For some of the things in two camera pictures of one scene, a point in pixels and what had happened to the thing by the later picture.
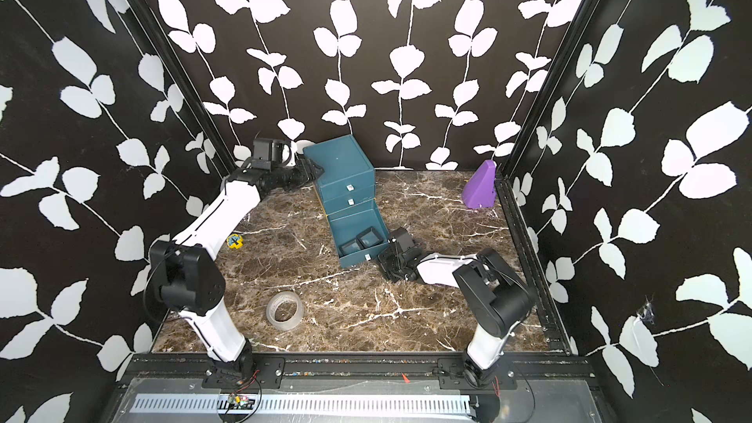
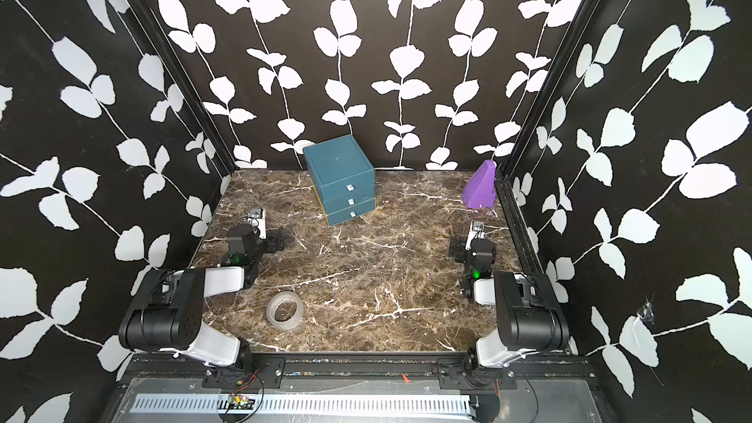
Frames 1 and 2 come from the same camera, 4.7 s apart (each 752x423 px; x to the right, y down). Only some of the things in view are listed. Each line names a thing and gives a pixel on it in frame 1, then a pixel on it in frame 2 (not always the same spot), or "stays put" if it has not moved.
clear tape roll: [273, 304] stays put
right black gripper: [382, 258] -> [456, 242]
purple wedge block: [481, 190] stays put
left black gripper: [307, 172] -> [269, 240]
